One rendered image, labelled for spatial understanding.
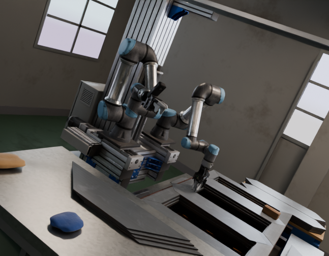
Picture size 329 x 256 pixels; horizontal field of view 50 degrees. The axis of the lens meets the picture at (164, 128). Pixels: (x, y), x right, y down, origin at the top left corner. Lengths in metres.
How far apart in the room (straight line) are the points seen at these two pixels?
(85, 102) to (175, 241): 1.56
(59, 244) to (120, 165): 1.19
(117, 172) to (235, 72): 3.16
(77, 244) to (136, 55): 1.29
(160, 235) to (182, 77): 4.24
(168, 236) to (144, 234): 0.10
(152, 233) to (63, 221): 0.35
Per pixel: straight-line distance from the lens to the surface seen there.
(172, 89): 5.57
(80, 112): 2.78
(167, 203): 2.25
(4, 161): 1.55
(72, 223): 1.30
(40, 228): 1.28
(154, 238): 1.42
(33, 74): 5.31
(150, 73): 2.20
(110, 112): 2.25
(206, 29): 5.46
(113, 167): 2.38
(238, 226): 2.38
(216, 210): 2.44
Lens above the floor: 1.77
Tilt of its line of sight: 14 degrees down
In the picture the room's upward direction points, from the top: 23 degrees clockwise
